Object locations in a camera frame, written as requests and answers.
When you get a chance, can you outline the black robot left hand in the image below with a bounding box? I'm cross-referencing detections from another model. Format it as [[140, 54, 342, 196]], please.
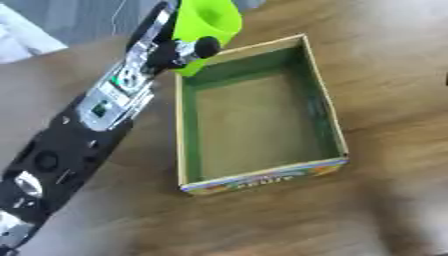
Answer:
[[124, 0, 224, 72]]

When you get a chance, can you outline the bright green cup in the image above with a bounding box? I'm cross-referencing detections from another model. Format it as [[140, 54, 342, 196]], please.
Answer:
[[169, 0, 245, 78]]

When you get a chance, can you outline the tan cardboard box green inside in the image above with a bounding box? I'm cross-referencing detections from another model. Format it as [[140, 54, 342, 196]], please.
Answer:
[[173, 33, 352, 196]]

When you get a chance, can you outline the white cloth bundle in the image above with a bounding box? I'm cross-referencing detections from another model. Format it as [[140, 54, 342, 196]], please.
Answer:
[[0, 3, 70, 65]]

